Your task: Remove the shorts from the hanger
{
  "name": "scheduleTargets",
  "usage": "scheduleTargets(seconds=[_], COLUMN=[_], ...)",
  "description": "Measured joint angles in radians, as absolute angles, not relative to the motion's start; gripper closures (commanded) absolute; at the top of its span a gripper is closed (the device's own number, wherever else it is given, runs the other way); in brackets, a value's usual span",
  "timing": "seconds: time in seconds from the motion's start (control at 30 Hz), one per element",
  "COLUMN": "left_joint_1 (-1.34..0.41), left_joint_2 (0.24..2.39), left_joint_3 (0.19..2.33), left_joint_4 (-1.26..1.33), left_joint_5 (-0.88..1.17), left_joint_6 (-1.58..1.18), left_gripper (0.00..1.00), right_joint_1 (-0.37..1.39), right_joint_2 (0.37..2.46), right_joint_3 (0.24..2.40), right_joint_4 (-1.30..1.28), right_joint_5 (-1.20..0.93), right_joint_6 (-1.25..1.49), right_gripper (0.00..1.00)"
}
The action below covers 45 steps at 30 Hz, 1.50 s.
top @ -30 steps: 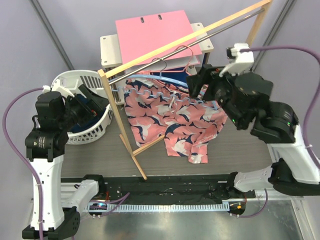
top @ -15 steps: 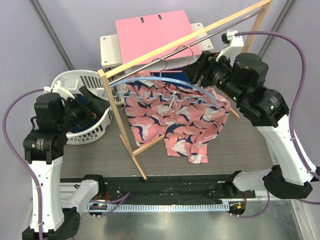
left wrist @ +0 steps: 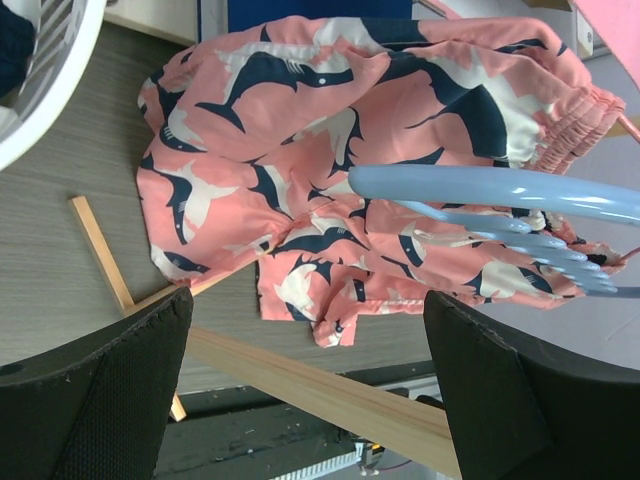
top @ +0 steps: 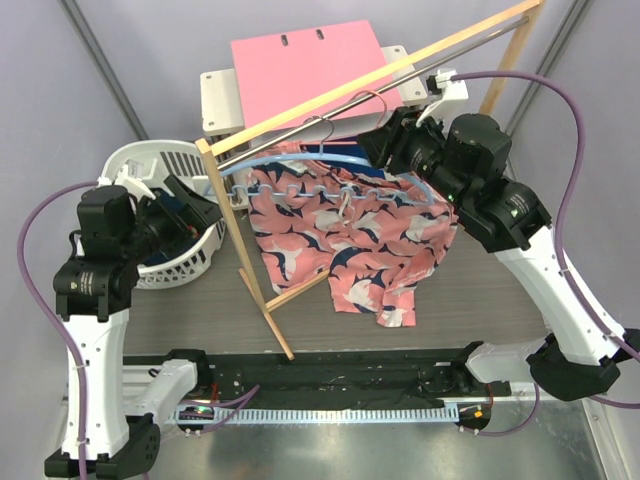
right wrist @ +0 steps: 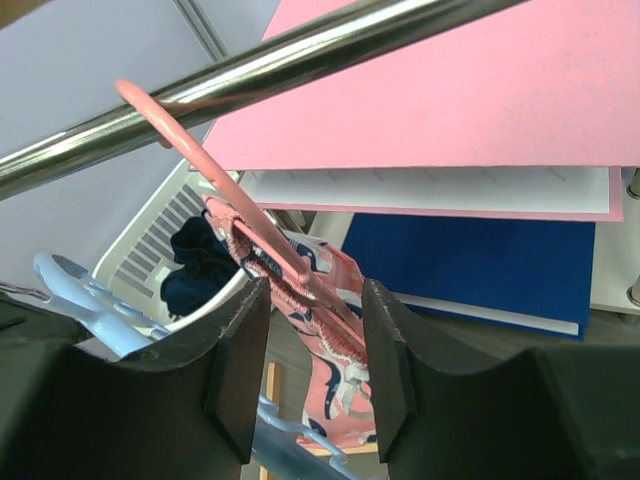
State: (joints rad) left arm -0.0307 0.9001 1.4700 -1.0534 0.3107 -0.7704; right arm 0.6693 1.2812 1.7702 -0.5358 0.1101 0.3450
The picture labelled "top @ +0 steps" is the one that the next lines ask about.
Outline purple cable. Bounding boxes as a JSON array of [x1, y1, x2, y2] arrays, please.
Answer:
[[15, 180, 261, 480], [452, 70, 640, 406]]

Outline pink wire hanger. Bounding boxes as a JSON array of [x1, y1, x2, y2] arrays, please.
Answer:
[[299, 88, 389, 147]]

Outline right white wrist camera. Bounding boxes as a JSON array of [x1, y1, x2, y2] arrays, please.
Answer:
[[416, 68, 469, 127]]

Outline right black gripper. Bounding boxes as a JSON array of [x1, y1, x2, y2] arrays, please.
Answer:
[[357, 104, 471, 208]]

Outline pink ring binder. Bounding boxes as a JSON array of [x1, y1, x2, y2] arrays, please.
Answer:
[[231, 20, 387, 127]]

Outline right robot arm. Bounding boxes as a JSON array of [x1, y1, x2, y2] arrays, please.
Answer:
[[357, 107, 639, 401]]

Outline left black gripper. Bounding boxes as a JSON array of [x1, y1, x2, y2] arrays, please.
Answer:
[[120, 174, 227, 263]]

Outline light blue plastic hanger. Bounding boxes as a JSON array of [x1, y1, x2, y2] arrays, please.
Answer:
[[218, 142, 437, 207]]

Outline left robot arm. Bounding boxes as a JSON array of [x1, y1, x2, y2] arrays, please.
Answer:
[[45, 175, 222, 479]]

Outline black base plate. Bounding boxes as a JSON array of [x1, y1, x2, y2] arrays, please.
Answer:
[[208, 349, 496, 411]]

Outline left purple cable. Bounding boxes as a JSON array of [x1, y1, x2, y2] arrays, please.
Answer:
[[15, 180, 261, 480]]

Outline navy blue shorts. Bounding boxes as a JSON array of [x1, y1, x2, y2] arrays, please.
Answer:
[[143, 189, 194, 267]]

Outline wooden clothes rack frame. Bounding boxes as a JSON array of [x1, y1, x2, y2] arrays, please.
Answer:
[[195, 1, 544, 360]]

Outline pink shark print shorts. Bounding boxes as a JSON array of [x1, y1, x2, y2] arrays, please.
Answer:
[[247, 140, 460, 329]]

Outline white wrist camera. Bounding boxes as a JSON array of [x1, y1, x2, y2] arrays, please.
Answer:
[[97, 160, 156, 201], [416, 68, 469, 127]]

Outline metal hanging rod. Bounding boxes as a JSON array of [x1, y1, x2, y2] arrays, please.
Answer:
[[218, 14, 529, 172]]

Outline white laundry basket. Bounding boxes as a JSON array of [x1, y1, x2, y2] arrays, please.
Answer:
[[99, 140, 226, 290]]

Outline white slotted cable duct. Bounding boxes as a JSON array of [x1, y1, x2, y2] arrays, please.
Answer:
[[174, 404, 459, 426]]

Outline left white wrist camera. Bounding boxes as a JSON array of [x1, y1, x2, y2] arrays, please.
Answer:
[[97, 160, 156, 201]]

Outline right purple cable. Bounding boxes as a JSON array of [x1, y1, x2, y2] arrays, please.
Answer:
[[452, 70, 640, 406]]

